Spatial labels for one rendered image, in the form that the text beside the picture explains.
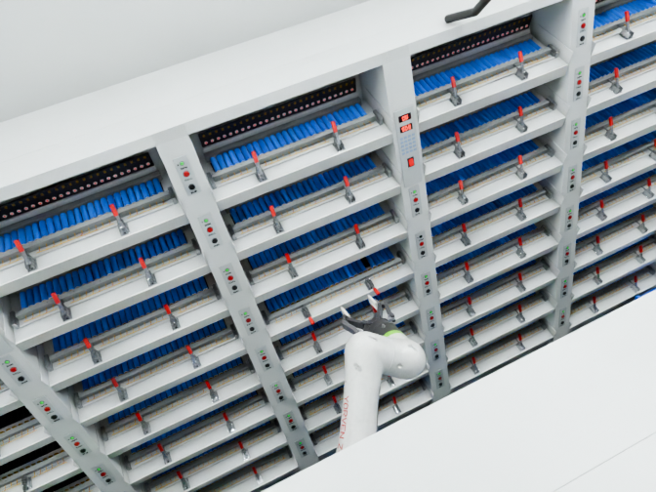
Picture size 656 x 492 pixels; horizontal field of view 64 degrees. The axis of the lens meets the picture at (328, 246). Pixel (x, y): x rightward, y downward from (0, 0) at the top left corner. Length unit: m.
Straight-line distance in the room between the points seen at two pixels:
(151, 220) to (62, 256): 0.26
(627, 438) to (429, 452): 0.19
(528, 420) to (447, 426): 0.08
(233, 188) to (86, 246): 0.45
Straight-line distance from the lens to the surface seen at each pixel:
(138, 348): 1.86
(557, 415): 0.62
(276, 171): 1.65
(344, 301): 1.99
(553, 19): 2.12
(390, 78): 1.68
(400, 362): 1.42
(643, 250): 3.11
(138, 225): 1.64
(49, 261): 1.69
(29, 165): 1.64
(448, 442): 0.60
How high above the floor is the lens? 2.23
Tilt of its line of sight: 35 degrees down
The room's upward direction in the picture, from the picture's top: 15 degrees counter-clockwise
